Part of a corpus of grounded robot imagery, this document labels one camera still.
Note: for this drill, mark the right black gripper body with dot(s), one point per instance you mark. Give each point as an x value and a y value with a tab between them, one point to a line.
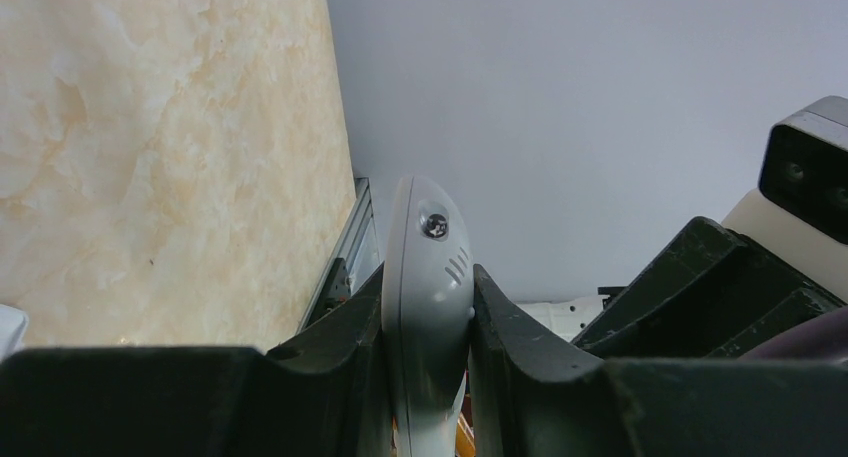
711	292

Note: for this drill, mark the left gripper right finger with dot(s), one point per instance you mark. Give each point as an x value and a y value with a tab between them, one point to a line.
535	394

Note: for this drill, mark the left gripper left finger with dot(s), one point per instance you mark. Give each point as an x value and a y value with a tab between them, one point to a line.
323	392

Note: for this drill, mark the white remote control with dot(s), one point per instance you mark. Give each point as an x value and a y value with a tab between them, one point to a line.
426	311

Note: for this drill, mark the white battery cover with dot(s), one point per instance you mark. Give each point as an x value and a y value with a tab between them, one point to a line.
13	325

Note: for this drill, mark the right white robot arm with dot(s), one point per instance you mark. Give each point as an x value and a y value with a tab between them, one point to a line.
568	319

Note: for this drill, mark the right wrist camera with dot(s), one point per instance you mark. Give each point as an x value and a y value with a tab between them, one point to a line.
798	210

